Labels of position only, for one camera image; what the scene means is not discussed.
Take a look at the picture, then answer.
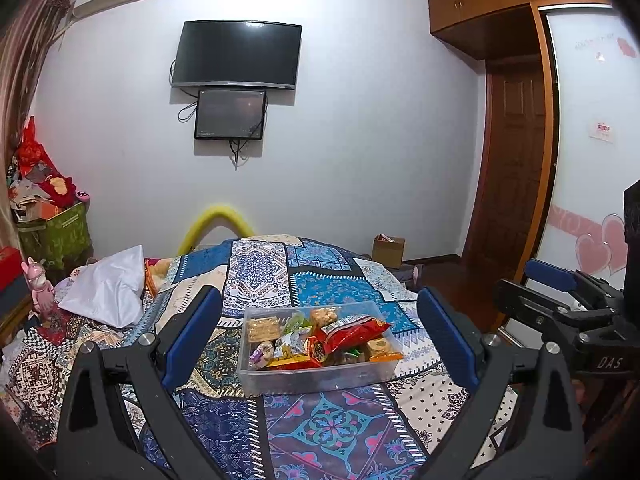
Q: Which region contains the wooden overhead cabinet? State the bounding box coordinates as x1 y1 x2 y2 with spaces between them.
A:
427 0 611 61

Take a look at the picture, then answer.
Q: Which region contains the green snack packet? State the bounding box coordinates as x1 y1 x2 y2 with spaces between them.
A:
285 312 316 335

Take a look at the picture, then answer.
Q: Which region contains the green storage box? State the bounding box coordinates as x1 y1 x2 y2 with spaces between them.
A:
17 200 93 271

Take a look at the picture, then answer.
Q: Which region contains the small cardboard box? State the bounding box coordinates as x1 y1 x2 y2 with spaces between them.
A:
371 232 406 269

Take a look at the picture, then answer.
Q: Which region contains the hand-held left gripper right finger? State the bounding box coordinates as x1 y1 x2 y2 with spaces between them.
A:
417 287 586 480

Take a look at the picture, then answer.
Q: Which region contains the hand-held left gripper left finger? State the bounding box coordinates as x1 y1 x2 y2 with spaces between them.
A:
50 285 224 480

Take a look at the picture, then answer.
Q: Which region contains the brown curtain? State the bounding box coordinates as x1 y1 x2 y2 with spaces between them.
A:
0 0 81 211

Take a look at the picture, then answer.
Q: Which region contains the orange plush toy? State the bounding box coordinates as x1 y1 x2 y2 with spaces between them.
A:
145 257 171 291

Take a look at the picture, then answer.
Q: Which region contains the patchwork blanket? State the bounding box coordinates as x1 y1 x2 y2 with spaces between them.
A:
0 232 521 480

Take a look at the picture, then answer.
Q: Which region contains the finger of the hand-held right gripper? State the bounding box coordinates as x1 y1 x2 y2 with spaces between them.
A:
494 278 616 333
525 258 626 308

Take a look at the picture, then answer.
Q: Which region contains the yellow foam tube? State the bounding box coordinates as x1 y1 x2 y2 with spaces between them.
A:
177 203 256 256

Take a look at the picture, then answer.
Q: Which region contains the large black television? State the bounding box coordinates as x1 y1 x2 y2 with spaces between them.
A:
170 20 303 91

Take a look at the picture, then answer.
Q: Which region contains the black monitor cable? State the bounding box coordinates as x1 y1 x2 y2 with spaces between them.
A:
229 137 251 168

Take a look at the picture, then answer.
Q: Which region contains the white wardrobe sliding door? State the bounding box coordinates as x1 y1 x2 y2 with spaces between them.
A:
500 7 640 341

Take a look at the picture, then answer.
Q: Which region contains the pile of red plush items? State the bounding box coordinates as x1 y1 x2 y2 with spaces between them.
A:
7 115 91 221

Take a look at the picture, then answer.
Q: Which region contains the white plastic bag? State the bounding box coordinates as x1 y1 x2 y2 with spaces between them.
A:
57 245 146 328

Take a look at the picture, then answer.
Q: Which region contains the purple snack packet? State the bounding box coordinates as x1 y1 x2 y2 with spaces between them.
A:
248 341 276 370

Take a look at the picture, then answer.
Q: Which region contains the red snack bag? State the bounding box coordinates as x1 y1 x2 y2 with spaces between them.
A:
320 315 392 361

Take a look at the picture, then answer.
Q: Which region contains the wooden door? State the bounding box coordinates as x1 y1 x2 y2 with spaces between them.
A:
460 57 558 286

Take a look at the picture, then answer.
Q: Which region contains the red box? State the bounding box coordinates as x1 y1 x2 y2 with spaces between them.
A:
0 245 26 291

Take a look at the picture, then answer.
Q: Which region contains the biscuit packet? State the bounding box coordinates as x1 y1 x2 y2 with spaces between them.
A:
247 317 281 342

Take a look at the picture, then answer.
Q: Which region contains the small black monitor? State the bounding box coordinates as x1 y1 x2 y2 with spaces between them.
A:
194 88 267 141

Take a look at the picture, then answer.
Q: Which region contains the clear plastic container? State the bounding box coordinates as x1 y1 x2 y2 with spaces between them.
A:
237 301 405 398

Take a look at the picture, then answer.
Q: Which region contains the pink bunny doll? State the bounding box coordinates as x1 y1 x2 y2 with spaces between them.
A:
22 257 56 321

